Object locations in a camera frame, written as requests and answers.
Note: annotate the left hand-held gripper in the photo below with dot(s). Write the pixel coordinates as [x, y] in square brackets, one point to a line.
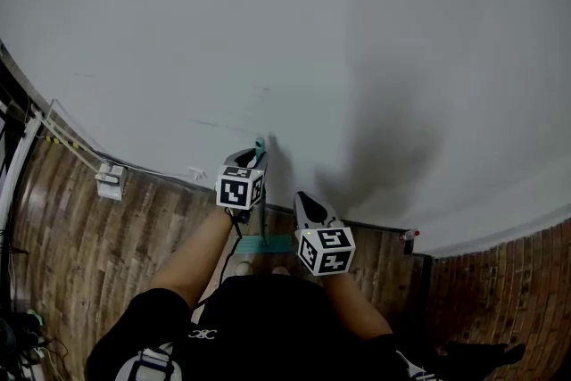
[234, 192]

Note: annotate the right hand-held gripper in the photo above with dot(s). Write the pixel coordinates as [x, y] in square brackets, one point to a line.
[332, 263]

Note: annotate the teal mop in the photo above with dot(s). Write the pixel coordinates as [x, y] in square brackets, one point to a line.
[276, 243]

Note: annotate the person's right forearm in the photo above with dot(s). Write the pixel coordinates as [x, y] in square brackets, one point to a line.
[352, 303]

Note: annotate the person's left forearm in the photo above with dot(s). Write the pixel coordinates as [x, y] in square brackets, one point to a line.
[192, 254]

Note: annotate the person's white shoe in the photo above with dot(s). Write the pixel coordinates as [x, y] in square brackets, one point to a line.
[244, 268]

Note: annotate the red-capped small bottle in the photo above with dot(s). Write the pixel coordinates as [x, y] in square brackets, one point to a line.
[409, 235]

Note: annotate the person's black shirt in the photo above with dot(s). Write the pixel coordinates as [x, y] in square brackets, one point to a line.
[267, 325]

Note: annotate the yellow black striped floor strip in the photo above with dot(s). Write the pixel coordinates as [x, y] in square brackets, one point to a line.
[62, 143]

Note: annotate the person's black trouser leg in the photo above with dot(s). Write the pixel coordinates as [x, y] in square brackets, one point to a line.
[482, 359]

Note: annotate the white blue chest pouch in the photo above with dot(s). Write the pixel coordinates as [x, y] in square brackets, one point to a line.
[147, 366]

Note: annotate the pile of black equipment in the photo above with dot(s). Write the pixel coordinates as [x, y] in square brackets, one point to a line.
[20, 348]

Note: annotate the white wall socket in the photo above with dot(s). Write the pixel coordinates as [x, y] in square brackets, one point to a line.
[197, 172]

